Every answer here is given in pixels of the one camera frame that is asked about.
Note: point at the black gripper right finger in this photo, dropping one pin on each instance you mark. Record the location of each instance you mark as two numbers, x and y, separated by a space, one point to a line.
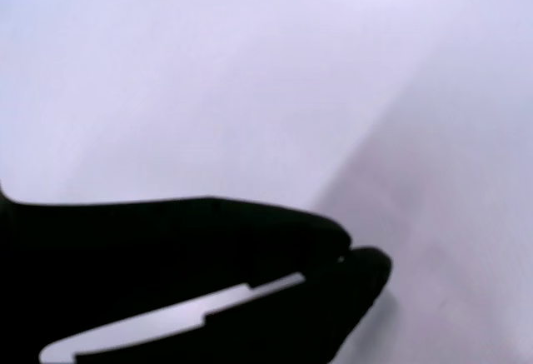
291 322

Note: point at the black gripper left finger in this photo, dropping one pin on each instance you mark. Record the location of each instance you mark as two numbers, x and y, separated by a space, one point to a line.
145 247

